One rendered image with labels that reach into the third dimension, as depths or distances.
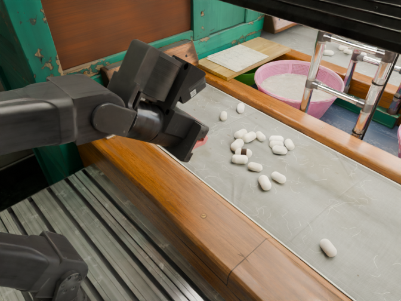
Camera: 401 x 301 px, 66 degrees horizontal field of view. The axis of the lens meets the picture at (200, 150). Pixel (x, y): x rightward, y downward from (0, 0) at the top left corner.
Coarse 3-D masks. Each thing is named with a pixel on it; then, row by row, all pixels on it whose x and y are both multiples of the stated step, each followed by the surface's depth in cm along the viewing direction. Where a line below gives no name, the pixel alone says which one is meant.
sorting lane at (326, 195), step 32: (224, 96) 93; (224, 128) 80; (256, 128) 80; (288, 128) 80; (192, 160) 71; (224, 160) 71; (256, 160) 71; (288, 160) 71; (320, 160) 71; (352, 160) 71; (224, 192) 64; (256, 192) 64; (288, 192) 64; (320, 192) 64; (352, 192) 64; (384, 192) 64; (256, 224) 58; (288, 224) 58; (320, 224) 58; (352, 224) 58; (384, 224) 58; (320, 256) 53; (352, 256) 53; (384, 256) 53; (352, 288) 49; (384, 288) 49
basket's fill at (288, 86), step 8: (264, 80) 102; (272, 80) 102; (280, 80) 101; (288, 80) 101; (296, 80) 101; (304, 80) 101; (264, 88) 98; (272, 88) 98; (280, 88) 97; (288, 88) 98; (296, 88) 98; (280, 96) 95; (288, 96) 94; (296, 96) 93; (312, 96) 94; (320, 96) 95; (328, 96) 95
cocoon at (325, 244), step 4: (324, 240) 53; (328, 240) 53; (320, 244) 53; (324, 244) 53; (328, 244) 53; (324, 248) 53; (328, 248) 52; (332, 248) 52; (328, 252) 52; (332, 252) 52; (336, 252) 52; (332, 256) 52
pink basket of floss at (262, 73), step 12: (288, 60) 105; (264, 72) 103; (276, 72) 105; (288, 72) 106; (300, 72) 105; (324, 72) 101; (336, 84) 96; (276, 96) 87; (312, 108) 88; (324, 108) 90
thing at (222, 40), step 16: (224, 32) 106; (240, 32) 112; (256, 32) 118; (208, 48) 105; (224, 48) 111; (0, 64) 100; (0, 80) 116; (16, 80) 91; (96, 80) 82; (64, 144) 85; (48, 160) 115; (64, 160) 88; (80, 160) 91; (48, 176) 144; (64, 176) 105
